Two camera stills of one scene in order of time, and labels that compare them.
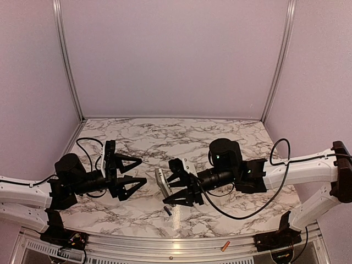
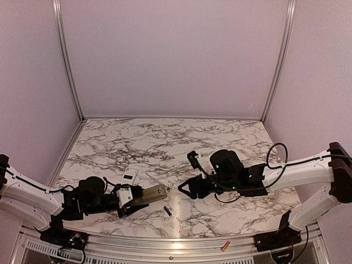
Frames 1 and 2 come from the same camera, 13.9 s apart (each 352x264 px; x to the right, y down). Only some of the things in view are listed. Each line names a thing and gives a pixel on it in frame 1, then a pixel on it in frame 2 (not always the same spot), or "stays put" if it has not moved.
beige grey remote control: [163, 182] -> [152, 194]
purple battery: [168, 211] stays put
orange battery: [225, 246] stays put
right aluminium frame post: [290, 9] stays put
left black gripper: [124, 194] -> [131, 210]
